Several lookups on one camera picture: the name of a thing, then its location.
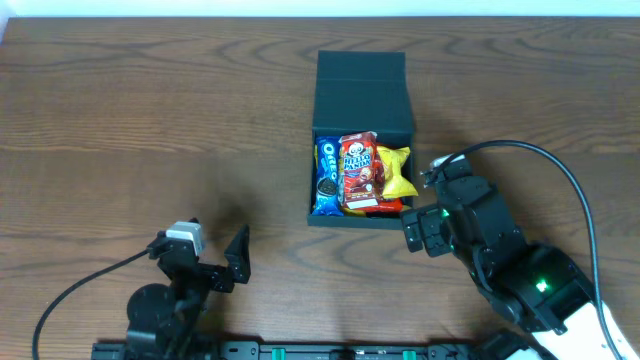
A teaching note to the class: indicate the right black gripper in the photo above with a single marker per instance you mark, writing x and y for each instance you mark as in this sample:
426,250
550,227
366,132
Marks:
435,231

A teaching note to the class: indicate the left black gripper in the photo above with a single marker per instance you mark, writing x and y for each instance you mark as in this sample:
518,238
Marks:
209,275

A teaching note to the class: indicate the red Hacks candy bag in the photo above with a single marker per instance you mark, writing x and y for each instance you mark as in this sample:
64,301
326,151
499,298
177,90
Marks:
383,205

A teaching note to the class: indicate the yellow snack packet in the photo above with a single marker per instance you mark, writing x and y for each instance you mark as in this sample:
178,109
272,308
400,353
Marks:
395,184

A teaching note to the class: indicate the blue Oreo cookie pack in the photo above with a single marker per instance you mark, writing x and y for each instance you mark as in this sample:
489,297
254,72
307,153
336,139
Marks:
327,190

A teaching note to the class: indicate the red Hello Panda packet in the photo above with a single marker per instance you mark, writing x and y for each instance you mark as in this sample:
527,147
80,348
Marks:
357,170

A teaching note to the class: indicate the dark green box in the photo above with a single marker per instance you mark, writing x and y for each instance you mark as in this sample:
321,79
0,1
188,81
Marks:
358,92

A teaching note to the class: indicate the yellow Hacks candy bag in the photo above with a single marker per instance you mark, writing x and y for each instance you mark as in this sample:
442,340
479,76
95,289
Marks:
353,212

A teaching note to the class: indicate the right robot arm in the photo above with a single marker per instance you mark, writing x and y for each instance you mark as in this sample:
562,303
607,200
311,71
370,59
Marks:
532,285

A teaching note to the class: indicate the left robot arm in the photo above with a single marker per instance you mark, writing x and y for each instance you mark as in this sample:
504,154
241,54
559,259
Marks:
163,318

